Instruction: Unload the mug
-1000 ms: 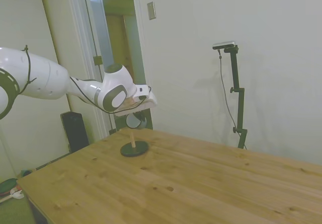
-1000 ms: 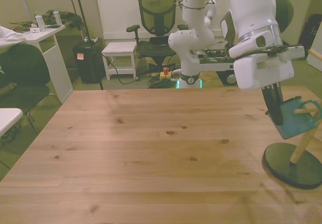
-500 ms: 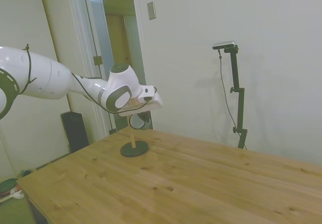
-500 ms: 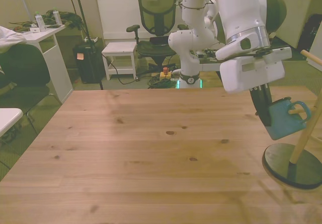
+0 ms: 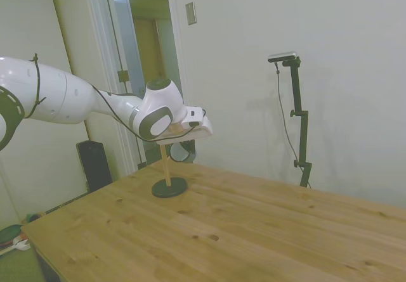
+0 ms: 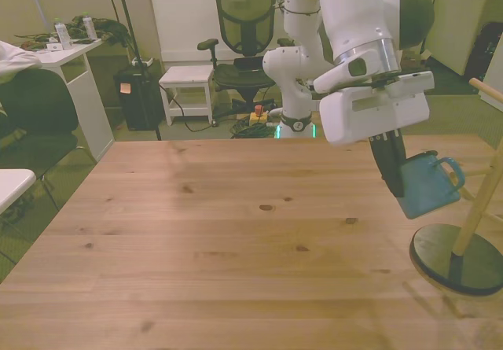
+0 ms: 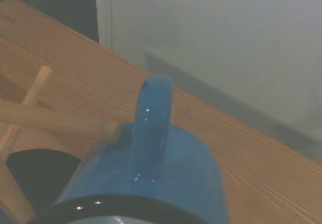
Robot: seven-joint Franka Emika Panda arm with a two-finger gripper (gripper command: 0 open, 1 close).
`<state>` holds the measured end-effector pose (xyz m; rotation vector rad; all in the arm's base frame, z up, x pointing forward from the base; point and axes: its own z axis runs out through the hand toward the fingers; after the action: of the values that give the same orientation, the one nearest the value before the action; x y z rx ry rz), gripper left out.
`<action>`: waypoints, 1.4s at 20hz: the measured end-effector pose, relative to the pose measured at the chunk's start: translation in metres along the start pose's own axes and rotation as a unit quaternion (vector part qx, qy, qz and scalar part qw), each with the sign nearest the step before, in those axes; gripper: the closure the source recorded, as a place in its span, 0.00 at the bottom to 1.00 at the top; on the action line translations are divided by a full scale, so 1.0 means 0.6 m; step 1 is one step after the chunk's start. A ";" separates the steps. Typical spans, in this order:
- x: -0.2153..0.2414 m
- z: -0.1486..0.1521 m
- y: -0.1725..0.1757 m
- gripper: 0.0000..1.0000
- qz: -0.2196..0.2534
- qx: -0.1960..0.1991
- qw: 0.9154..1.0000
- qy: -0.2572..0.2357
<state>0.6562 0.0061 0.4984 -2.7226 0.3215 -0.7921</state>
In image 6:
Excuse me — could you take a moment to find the clear plastic bottle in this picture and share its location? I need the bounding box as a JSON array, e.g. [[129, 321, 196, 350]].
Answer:
[[53, 17, 73, 51], [81, 11, 98, 41]]

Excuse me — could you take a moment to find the small white stool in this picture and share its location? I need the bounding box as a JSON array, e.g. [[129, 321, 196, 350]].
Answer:
[[158, 65, 216, 127]]

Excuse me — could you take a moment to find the black tripod stand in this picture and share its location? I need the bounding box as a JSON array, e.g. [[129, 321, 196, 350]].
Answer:
[[96, 0, 163, 142]]

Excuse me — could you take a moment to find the person arm white sleeve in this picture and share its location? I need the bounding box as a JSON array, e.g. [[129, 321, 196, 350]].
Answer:
[[0, 39, 43, 86]]

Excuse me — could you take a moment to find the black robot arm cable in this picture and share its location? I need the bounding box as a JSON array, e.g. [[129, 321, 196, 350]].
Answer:
[[274, 0, 322, 17]]

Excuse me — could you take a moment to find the black mesh office chair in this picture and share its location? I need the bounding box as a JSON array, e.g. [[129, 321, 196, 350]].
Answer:
[[196, 0, 299, 125]]

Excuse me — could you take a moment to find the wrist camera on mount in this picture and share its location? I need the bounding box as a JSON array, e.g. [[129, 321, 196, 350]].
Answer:
[[369, 70, 436, 100]]

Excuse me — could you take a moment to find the black paper shredder bin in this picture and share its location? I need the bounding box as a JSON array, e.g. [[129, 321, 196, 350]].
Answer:
[[113, 68, 164, 132]]

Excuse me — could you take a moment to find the black upright case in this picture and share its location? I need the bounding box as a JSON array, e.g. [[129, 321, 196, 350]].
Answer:
[[463, 21, 503, 87]]

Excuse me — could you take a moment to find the black side chair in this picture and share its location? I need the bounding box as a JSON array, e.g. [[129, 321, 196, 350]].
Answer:
[[0, 68, 98, 212]]

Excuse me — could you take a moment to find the blue enamel mug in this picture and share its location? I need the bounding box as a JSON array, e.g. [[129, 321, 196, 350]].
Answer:
[[397, 149, 467, 221]]

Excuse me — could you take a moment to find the white table corner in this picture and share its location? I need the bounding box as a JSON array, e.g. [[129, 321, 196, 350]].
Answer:
[[0, 168, 36, 216]]

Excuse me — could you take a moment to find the black floor cable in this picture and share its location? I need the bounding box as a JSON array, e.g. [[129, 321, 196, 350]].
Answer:
[[159, 82, 233, 133]]

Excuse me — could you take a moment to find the white desk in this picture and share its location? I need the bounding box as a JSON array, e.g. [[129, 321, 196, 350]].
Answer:
[[37, 38, 116, 161]]

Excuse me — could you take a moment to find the camouflage cloth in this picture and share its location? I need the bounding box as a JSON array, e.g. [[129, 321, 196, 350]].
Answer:
[[15, 16, 130, 48]]

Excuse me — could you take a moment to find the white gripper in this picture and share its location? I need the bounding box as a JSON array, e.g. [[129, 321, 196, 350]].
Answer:
[[318, 89, 432, 199]]

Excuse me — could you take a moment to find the wooden mug tree stand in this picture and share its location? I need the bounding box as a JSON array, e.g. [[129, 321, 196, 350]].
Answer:
[[408, 76, 503, 297]]

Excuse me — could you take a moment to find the yellow emergency stop button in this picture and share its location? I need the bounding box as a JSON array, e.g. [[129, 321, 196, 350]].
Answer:
[[248, 105, 270, 127]]

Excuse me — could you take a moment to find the coiled dark cable bundle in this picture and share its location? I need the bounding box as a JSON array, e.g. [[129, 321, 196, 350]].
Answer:
[[229, 118, 277, 140]]

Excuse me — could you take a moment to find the cardboard box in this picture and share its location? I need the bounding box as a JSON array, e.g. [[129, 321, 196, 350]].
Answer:
[[401, 49, 432, 70]]

